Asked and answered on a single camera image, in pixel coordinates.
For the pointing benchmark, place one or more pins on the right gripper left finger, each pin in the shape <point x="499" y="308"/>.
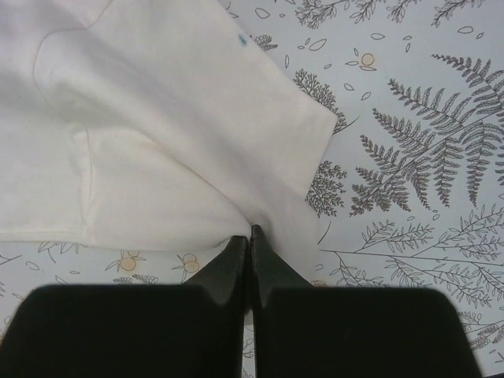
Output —
<point x="193" y="329"/>

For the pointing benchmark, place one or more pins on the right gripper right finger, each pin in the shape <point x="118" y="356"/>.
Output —
<point x="301" y="330"/>

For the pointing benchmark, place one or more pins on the white t shirt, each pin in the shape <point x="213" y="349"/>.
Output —
<point x="151" y="125"/>

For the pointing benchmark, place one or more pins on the floral table mat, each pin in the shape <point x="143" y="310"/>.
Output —
<point x="409" y="190"/>

